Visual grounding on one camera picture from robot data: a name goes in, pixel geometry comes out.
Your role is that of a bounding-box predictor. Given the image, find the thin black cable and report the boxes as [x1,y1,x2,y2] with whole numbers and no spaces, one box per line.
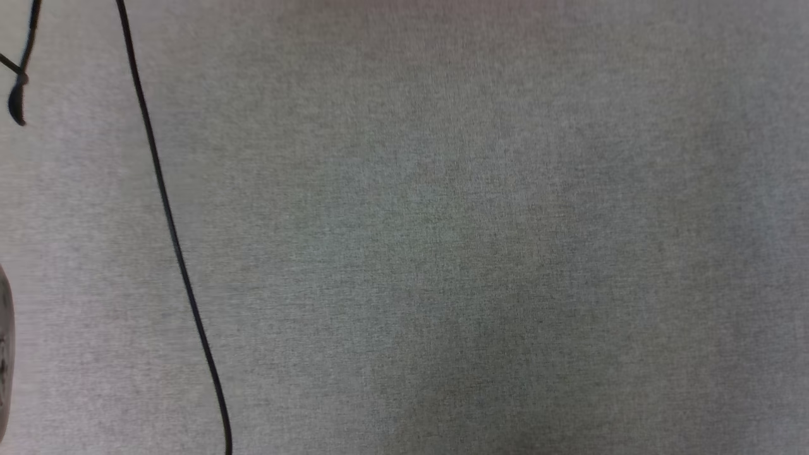
[116,0,233,455]
[0,0,42,127]

